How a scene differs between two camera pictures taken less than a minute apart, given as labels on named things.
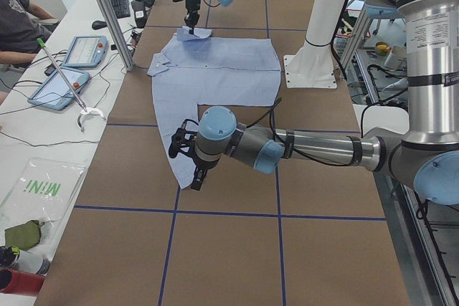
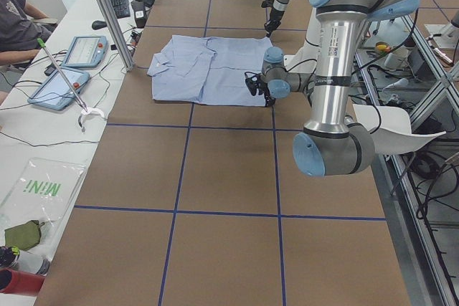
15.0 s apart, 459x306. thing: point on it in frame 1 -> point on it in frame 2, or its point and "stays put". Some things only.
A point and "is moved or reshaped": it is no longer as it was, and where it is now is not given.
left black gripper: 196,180 -> 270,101
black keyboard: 120,1 stays put
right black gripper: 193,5 -> 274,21
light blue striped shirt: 198,69 is moved or reshaped
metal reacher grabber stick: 90,110 stays put
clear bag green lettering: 41,191 stays put
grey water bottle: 29,261 stays put
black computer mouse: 98,24 stays put
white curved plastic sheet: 395,119 stays put
